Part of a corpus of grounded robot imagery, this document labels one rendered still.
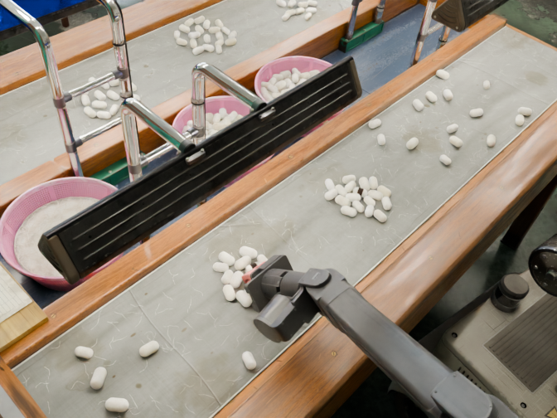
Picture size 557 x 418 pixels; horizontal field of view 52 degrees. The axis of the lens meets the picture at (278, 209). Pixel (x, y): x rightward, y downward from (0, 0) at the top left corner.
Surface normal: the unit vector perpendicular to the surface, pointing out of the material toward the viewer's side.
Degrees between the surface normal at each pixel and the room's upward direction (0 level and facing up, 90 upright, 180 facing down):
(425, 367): 39
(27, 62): 0
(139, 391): 0
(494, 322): 0
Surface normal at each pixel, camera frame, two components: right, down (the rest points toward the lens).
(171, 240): 0.08, -0.66
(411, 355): -0.47, -0.79
